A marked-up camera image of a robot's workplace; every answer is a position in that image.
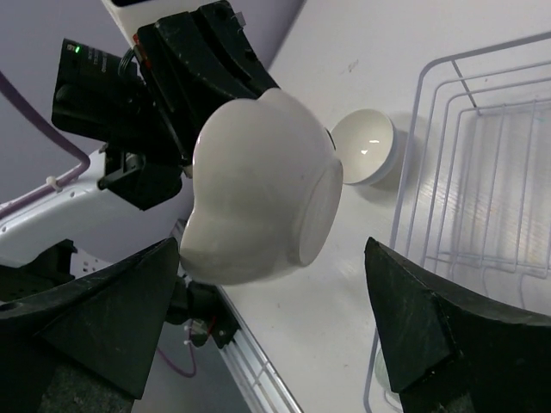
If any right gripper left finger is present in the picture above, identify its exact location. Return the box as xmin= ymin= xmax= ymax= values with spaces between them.
xmin=1 ymin=237 xmax=179 ymax=412

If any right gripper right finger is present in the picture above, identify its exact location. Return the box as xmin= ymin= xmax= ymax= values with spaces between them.
xmin=364 ymin=237 xmax=550 ymax=412

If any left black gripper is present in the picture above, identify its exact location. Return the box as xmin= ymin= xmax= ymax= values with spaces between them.
xmin=97 ymin=1 xmax=277 ymax=211

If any grey-green ceramic bowl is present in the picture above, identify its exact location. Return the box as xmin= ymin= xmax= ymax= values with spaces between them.
xmin=374 ymin=348 xmax=399 ymax=398

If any green flower-shaped bowl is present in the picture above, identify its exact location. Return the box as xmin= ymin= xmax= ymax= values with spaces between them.
xmin=179 ymin=88 xmax=344 ymax=286

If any white ceramic bowl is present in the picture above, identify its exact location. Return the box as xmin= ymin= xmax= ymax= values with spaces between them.
xmin=331 ymin=108 xmax=398 ymax=185

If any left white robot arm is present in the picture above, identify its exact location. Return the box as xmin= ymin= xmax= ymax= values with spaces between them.
xmin=1 ymin=1 xmax=276 ymax=306

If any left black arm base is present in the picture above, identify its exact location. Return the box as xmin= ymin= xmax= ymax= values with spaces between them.
xmin=164 ymin=277 xmax=240 ymax=349

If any white wire dish rack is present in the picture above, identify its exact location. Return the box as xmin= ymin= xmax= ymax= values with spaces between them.
xmin=364 ymin=33 xmax=550 ymax=412

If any aluminium frame rail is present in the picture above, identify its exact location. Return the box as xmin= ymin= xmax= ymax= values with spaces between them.
xmin=218 ymin=287 xmax=302 ymax=413

